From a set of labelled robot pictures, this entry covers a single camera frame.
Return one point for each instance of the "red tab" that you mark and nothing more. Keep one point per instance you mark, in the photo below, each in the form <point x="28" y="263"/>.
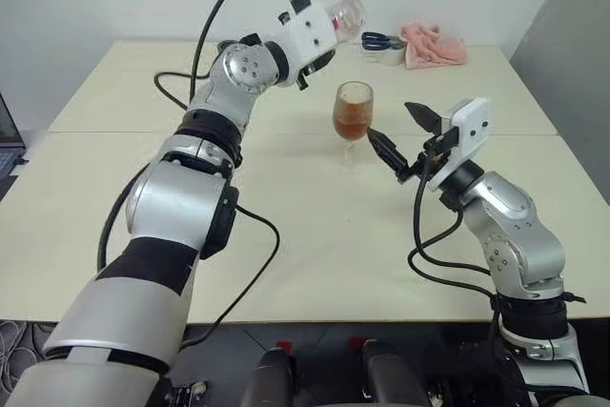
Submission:
<point x="284" y="346"/>

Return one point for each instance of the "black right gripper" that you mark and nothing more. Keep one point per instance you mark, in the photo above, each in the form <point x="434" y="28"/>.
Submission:
<point x="445" y="140"/>

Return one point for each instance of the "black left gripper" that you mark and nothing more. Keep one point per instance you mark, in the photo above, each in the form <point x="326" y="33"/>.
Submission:
<point x="319" y="63"/>

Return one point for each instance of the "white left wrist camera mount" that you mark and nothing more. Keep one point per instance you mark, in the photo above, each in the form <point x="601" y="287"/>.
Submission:
<point x="310" y="30"/>

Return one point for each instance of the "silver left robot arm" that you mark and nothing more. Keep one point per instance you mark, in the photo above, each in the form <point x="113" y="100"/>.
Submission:
<point x="190" y="197"/>

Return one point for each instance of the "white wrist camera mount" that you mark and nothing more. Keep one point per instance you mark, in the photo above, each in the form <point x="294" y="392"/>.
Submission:
<point x="310" y="30"/>
<point x="472" y="126"/>

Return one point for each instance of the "grey laptop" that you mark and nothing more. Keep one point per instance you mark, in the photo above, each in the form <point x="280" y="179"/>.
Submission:
<point x="8" y="140"/>

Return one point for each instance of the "white tape roll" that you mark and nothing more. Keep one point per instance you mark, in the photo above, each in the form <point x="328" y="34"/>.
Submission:
<point x="388" y="58"/>

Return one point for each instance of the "clear plastic drink bottle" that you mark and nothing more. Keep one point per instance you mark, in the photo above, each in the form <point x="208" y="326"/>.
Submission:
<point x="350" y="16"/>

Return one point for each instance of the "dark rounded shape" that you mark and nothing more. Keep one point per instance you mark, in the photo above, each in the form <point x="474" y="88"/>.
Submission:
<point x="271" y="378"/>
<point x="388" y="373"/>

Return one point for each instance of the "clear wine glass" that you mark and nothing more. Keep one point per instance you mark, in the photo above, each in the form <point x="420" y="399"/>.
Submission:
<point x="352" y="116"/>

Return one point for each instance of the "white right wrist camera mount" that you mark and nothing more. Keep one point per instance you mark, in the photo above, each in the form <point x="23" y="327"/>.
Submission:
<point x="472" y="126"/>

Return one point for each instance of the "pink crumpled cloth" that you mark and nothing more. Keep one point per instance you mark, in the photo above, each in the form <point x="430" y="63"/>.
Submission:
<point x="433" y="45"/>

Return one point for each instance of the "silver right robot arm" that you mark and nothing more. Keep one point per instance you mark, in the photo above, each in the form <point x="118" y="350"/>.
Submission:
<point x="514" y="216"/>

